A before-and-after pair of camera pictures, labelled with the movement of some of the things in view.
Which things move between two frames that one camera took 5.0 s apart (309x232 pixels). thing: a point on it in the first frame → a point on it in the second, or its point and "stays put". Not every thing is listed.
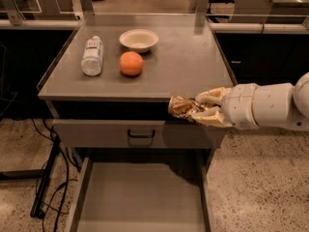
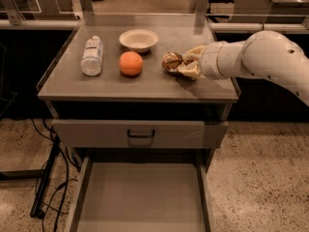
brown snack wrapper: x=182 y=106 → x=171 y=60
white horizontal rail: x=211 y=26 stays put
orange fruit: x=131 y=64 stays put
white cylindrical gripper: x=239 y=105 → x=210 y=61
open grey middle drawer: x=144 y=196 stays put
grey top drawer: x=171 y=133 stays put
